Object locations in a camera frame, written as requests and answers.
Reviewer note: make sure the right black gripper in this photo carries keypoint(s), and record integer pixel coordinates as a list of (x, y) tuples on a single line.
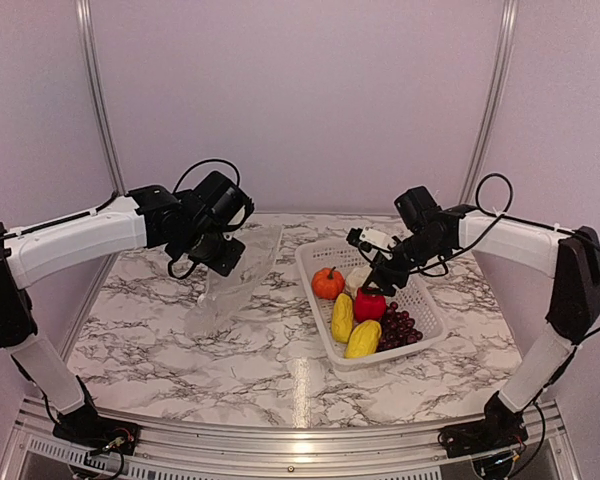
[(385, 268)]

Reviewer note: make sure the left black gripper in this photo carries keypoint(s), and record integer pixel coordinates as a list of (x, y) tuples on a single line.
[(224, 264)]

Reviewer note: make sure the red bell pepper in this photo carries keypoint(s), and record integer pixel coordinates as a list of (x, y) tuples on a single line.
[(368, 307)]

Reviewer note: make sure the white plastic basket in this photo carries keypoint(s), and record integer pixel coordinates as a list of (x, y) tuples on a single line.
[(414, 298)]

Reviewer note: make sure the clear dotted zip bag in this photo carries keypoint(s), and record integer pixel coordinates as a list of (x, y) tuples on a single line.
[(224, 297)]

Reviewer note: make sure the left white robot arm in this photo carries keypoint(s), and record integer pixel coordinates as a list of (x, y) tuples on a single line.
[(198, 224)]

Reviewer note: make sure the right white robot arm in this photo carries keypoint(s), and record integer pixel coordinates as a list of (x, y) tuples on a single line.
[(571, 258)]

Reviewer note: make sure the white cauliflower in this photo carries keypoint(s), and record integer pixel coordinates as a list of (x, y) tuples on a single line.
[(356, 279)]

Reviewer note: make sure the orange mini pumpkin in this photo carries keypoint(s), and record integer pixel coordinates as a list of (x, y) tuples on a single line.
[(328, 283)]

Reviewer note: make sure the yellow corn left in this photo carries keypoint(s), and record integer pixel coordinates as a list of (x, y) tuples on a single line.
[(342, 321)]

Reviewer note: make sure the yellow corn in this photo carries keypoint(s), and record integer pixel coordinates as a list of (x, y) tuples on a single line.
[(364, 340), (342, 321)]

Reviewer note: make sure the purple grape bunch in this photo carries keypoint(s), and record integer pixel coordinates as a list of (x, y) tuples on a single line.
[(398, 329)]

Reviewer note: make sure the yellow corn right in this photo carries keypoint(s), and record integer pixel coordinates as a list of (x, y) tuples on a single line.
[(364, 340)]

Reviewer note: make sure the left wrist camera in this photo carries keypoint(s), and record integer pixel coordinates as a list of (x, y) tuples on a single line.
[(240, 218)]

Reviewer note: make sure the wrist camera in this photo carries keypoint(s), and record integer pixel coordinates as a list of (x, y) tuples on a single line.
[(368, 239), (240, 218)]

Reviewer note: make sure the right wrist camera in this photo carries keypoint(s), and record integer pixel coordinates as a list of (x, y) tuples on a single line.
[(368, 239)]

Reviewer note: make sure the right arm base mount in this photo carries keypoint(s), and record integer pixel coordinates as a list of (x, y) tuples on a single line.
[(499, 428)]

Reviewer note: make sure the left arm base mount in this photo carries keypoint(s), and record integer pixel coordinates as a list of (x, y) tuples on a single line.
[(86, 427)]

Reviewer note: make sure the right aluminium frame post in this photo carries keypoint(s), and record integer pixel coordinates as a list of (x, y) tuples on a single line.
[(495, 92)]

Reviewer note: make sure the aluminium frame post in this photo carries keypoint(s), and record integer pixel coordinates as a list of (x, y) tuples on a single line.
[(495, 92), (97, 94)]

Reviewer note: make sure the front aluminium rail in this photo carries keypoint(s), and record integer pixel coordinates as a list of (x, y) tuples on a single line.
[(172, 449)]

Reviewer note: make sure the left aluminium frame post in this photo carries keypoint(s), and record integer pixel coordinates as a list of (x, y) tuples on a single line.
[(97, 94)]

